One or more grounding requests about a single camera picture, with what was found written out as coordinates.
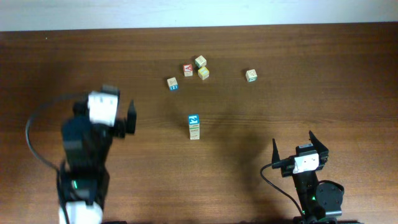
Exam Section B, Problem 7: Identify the green B wooden block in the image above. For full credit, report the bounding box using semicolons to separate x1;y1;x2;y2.
189;124;200;130

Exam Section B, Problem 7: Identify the red A wooden block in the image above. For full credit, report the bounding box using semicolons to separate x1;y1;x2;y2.
183;64;193;77

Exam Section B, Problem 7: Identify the blue H wooden block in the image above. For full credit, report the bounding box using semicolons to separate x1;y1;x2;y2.
167;77;179;91

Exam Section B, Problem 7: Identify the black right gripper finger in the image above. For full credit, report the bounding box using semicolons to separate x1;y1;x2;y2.
271;138;281;169
308;131;329;154

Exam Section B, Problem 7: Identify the bird picture wooden block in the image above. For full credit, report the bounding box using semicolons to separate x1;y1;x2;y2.
188;114;200;125

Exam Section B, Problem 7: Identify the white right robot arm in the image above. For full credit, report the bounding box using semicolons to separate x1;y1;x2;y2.
271;132;345;223

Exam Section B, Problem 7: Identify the green V wooden block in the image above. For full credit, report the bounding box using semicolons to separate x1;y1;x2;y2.
245;69;257;82

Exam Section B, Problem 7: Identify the plain top wooden block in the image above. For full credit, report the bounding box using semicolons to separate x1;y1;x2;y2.
195;55;207;68

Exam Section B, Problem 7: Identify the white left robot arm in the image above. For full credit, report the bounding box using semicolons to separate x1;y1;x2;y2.
57;100;137;223

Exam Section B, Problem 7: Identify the yellow top wooden block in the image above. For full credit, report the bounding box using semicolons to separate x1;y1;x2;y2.
198;67;210;80

